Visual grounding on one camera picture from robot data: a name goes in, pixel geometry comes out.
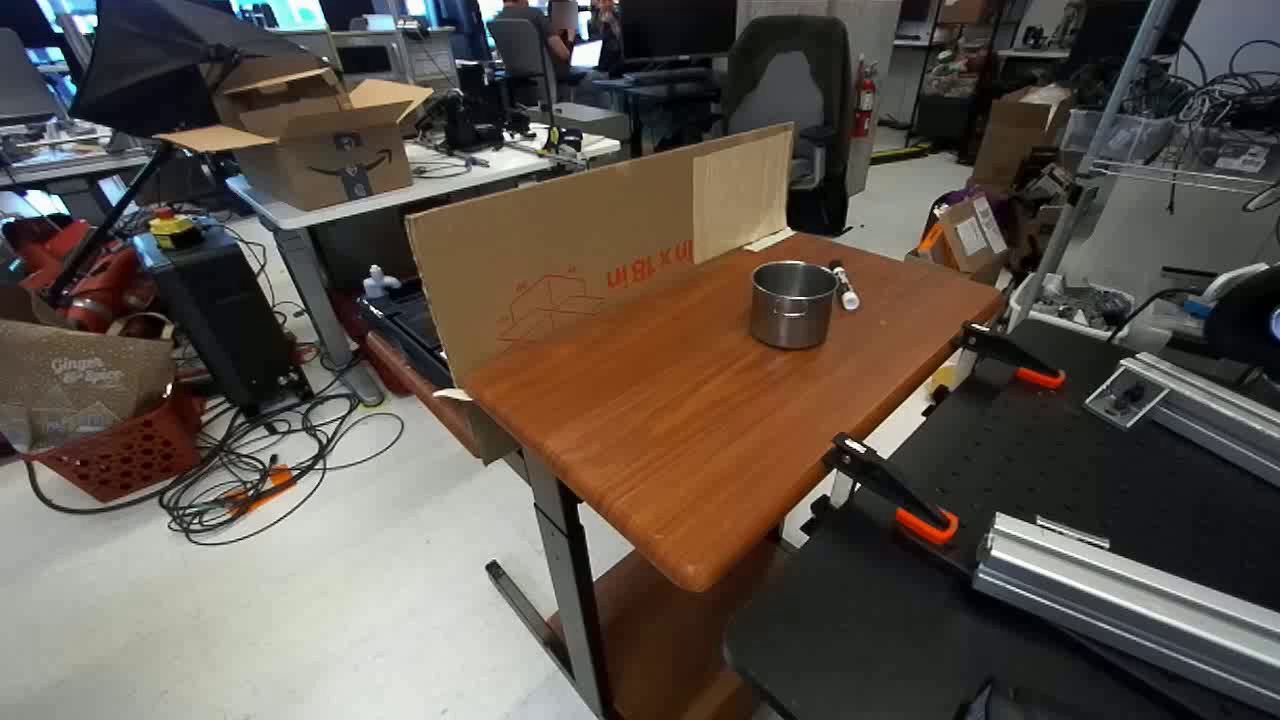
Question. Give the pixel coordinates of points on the grey metal table leg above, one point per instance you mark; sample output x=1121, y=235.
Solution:
x=564, y=561

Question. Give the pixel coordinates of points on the white marker with black cap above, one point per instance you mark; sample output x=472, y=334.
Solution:
x=847, y=289

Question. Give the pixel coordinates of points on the dark computer monitor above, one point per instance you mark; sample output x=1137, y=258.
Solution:
x=681, y=26

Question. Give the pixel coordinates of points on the black equipment tower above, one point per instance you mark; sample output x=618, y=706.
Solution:
x=220, y=321

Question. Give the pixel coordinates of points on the silver metal pole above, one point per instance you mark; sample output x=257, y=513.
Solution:
x=1112, y=132

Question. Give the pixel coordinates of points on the black grey office chair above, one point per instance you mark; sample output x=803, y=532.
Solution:
x=785, y=81

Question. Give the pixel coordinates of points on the brown cardboard sheet red print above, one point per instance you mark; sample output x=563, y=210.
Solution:
x=563, y=253

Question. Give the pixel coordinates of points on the red fire extinguisher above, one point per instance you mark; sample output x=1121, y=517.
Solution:
x=867, y=104

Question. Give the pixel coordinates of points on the light plywood panel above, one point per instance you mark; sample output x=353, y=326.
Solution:
x=743, y=192

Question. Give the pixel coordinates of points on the black orange bar clamp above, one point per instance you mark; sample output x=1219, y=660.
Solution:
x=883, y=481
x=993, y=344

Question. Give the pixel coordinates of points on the seated person grey shirt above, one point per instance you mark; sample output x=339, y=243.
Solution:
x=519, y=45

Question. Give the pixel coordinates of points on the brown paper bag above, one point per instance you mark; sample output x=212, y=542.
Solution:
x=81, y=380

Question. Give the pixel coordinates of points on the cardboard box with white label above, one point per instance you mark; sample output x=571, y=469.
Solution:
x=966, y=235

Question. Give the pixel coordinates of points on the red plastic basket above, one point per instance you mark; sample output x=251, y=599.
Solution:
x=124, y=455

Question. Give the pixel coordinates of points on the red yellow emergency stop button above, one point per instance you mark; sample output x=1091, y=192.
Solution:
x=175, y=224

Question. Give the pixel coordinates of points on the small white object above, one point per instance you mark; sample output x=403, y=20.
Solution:
x=380, y=283

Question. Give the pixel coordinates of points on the black softbox light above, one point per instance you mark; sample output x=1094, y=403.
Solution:
x=161, y=52

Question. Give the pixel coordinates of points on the black round device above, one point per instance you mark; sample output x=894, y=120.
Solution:
x=1252, y=326

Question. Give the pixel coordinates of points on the red bag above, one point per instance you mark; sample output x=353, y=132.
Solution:
x=81, y=274

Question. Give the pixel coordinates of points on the open cardboard shipping box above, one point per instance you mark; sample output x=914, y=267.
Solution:
x=332, y=164

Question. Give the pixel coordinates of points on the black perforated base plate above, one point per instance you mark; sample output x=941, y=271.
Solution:
x=1133, y=489

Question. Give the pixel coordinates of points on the white office desk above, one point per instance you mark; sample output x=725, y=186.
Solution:
x=522, y=162

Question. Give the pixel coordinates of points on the aluminium extrusion rail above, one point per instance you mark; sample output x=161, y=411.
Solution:
x=1133, y=600
x=1212, y=412

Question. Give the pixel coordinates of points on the stainless steel pot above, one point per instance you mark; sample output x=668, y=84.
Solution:
x=793, y=321

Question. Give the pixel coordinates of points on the black light stand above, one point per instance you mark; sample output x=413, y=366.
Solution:
x=112, y=220

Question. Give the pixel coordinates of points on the white tape strip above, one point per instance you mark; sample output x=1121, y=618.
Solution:
x=452, y=393

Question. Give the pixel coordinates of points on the plain cardboard box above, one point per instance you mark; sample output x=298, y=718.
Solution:
x=1020, y=132

